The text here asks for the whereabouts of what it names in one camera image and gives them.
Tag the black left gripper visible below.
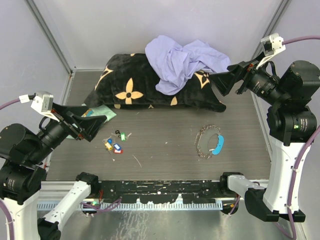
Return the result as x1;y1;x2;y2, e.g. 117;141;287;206
29;100;108;162

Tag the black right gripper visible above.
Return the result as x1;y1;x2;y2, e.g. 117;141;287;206
208;50;288;105

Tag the blue tagged key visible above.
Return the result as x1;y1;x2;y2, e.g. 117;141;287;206
113;143;122;151

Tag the red tagged key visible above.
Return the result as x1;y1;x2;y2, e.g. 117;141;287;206
113;149;123;154

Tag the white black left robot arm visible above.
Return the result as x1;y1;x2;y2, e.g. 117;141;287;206
0;104;107;240

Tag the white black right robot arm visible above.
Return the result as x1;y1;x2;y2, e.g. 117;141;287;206
210;60;320;223

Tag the mint green cartoon cloth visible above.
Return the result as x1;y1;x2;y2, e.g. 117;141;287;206
82;104;117;124

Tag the lavender crumpled cloth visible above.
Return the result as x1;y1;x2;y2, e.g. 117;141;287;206
145;35;231;96

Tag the black floral pillow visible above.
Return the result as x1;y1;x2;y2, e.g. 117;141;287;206
84;53;227;113

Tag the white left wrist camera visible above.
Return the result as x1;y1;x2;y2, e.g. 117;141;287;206
30;91;60;122

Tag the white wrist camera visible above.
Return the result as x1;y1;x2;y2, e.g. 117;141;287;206
256;33;286;69
30;91;60;122

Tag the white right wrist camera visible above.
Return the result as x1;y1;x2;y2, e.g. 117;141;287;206
256;33;286;69

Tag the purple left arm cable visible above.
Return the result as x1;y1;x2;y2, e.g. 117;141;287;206
0;94;123;240

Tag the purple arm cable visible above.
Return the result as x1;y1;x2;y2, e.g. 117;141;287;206
0;94;123;240
228;35;320;240

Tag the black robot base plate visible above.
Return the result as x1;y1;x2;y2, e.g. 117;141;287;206
91;180;237;204

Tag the slotted grey cable duct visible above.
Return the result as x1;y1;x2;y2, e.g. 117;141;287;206
37;199;223;211

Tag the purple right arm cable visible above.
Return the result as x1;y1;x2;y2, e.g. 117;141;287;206
228;35;320;240

